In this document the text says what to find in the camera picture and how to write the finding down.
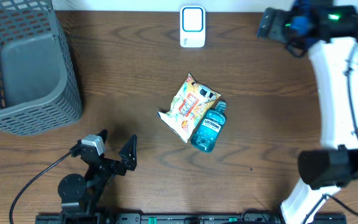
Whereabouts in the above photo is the grey plastic mesh basket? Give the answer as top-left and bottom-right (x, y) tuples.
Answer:
(0, 0), (82, 136)

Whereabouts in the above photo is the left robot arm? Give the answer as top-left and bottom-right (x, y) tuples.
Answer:
(58, 129), (137, 223)

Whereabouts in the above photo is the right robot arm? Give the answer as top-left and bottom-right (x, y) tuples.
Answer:
(257, 1), (358, 223)

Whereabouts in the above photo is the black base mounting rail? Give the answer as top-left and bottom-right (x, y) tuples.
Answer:
(35, 212), (347, 224)

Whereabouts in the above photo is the blue Listerine mouthwash bottle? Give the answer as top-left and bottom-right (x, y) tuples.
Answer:
(191, 100), (227, 152)

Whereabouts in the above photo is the white barcode scanner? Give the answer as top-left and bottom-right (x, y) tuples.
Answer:
(180, 6), (206, 48)

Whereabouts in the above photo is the orange white snack bag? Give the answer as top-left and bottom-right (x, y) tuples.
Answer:
(157, 73), (221, 143)

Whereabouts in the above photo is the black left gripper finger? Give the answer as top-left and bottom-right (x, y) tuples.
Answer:
(96, 129), (108, 144)
(119, 134), (137, 170)

